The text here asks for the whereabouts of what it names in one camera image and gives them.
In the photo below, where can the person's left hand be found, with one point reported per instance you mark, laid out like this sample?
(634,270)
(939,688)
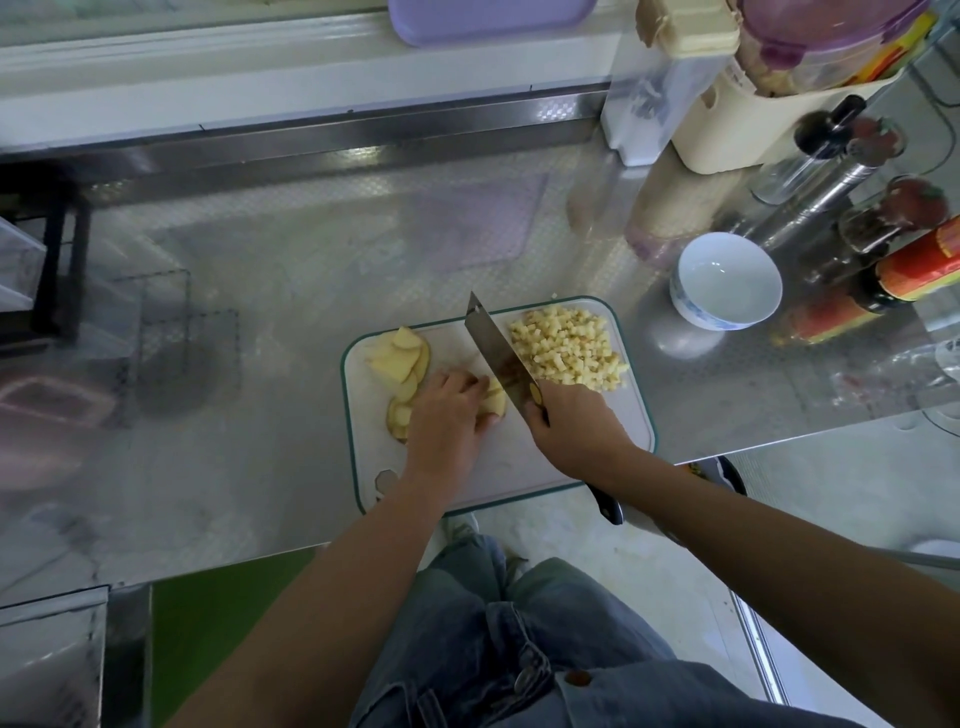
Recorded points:
(446,428)

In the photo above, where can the person's right hand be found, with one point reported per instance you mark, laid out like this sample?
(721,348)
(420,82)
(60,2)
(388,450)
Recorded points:
(582,435)

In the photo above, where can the pile of yellow potato slices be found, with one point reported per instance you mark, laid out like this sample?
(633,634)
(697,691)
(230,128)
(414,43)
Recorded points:
(398,375)

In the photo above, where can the pile of diced potato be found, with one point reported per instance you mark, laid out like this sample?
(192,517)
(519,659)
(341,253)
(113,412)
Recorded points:
(567,345)

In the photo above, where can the steel cleaver knife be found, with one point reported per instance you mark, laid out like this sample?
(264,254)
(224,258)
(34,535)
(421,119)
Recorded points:
(498,348)

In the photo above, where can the white bowl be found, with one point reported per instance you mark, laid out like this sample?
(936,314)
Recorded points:
(728,281)

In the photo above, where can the person's right forearm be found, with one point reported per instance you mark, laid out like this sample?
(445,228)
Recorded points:
(803,600)

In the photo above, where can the person's left forearm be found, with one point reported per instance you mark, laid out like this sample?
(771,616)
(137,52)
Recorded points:
(308,608)

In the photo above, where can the metal bowl with scraps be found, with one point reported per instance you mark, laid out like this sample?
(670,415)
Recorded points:
(720,473)

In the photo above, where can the person's blue jeans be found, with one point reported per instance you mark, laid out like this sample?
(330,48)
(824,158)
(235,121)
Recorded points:
(488,653)

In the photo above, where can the white cutting board green rim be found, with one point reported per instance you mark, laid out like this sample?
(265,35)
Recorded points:
(623,428)

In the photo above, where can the green mat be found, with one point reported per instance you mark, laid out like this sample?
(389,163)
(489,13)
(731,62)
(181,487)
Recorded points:
(218,630)

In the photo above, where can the clear plastic bottle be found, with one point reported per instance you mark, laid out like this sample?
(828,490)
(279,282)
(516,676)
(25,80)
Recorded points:
(908,368)

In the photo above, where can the cream plastic canister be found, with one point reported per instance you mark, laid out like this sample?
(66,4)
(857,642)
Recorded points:
(735,132)

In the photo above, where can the clear container cream lid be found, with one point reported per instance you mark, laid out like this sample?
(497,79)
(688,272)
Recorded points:
(660,87)

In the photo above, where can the glass bottle black cap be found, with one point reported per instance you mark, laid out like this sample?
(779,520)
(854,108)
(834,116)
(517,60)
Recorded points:
(810,150)

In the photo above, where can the white round plate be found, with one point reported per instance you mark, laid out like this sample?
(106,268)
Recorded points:
(938,549)

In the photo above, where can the sauce bottle red label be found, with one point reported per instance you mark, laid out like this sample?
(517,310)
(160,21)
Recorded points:
(923,270)

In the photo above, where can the glass jar red lid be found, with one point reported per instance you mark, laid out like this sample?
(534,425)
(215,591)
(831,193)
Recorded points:
(903,213)

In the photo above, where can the purple plastic cutting board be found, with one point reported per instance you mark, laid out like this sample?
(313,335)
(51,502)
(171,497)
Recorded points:
(488,18)

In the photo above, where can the black metal rack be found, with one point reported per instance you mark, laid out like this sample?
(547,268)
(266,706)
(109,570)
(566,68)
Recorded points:
(57,255)

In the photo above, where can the clear plastic storage box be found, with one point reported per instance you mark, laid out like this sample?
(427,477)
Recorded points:
(18,263)

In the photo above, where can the steel bin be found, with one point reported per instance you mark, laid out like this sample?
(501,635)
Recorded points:
(45,660)

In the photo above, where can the purple lid food container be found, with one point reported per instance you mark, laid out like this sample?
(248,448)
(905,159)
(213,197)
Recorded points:
(833,38)

